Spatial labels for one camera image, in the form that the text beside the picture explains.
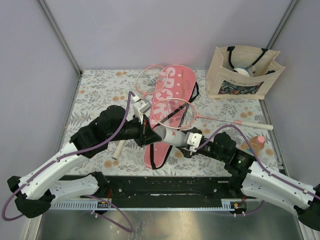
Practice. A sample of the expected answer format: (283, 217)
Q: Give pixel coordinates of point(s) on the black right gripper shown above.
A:
(187, 153)

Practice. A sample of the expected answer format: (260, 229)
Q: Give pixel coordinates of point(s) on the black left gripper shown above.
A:
(147, 134)

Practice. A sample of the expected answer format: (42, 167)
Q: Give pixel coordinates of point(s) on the white shuttlecock tube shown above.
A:
(172, 136)

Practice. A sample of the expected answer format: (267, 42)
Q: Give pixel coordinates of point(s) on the pink racket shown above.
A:
(151, 80)
(176, 113)

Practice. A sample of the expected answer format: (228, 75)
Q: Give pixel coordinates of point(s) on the pink racket bag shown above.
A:
(182, 84)

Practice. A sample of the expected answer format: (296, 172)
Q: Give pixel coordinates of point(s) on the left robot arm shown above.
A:
(36, 192)

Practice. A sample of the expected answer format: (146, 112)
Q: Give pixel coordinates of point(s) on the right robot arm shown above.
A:
(252, 178)

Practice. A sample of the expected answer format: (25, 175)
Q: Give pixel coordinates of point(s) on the floral table cloth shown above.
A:
(102, 88)

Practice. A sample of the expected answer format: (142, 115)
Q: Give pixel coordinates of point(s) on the beige canvas tote bag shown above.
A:
(222, 82)

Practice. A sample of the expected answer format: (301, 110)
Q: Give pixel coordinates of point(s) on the pink capped bottle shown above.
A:
(257, 143)

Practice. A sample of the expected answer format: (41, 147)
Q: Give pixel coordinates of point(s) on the water bottle in tote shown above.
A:
(248, 71)

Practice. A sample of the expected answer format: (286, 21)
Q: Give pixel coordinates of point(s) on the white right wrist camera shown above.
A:
(193, 139)

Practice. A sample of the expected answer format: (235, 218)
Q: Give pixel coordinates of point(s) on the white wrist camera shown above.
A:
(193, 139)
(140, 107)

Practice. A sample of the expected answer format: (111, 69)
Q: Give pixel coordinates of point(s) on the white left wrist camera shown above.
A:
(140, 107)

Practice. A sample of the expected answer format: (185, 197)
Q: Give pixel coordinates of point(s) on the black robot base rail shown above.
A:
(203, 190)

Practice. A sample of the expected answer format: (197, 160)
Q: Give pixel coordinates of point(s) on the white slotted cable duct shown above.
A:
(139, 205)

